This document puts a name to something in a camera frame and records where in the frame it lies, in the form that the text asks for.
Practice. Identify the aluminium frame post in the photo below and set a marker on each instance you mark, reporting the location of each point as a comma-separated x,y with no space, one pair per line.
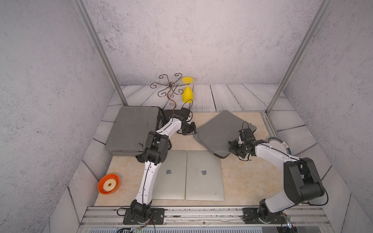
82,11
311,31

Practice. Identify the white plate green red rim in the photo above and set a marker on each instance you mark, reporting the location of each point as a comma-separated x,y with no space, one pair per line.
280,145

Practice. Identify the yellow plastic goblet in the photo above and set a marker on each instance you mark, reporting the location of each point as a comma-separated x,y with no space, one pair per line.
187,93

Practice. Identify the grey zippered laptop bag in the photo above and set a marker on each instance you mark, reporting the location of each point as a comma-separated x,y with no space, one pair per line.
131,128

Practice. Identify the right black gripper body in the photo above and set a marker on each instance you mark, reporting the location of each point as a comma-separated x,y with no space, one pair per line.
237,149

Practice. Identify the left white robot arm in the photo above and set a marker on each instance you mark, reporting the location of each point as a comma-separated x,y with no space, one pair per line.
157,145

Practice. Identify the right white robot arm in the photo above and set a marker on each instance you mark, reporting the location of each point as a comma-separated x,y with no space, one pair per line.
301,181

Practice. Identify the silver apple laptop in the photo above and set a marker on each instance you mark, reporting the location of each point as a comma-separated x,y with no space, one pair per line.
170,182

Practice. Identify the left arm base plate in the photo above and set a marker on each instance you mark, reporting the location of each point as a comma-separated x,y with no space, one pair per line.
150,215

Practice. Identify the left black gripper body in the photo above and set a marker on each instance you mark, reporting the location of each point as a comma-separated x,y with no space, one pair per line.
189,128

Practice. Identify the front aluminium rail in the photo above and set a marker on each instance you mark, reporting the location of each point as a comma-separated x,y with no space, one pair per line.
205,219

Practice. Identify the right aluminium frame post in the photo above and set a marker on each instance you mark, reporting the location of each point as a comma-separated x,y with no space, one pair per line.
311,31

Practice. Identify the copper wire jewelry stand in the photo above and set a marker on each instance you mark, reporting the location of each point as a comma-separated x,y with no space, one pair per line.
169,89

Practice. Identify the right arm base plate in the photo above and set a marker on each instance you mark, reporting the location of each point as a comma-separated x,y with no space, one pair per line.
257,216

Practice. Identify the white donut in bowl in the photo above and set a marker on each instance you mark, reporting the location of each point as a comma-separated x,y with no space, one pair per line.
109,185

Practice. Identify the left aluminium frame post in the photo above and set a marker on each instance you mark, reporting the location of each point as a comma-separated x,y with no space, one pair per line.
82,11

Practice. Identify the orange bowl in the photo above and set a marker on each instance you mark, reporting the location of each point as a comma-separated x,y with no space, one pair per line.
106,177

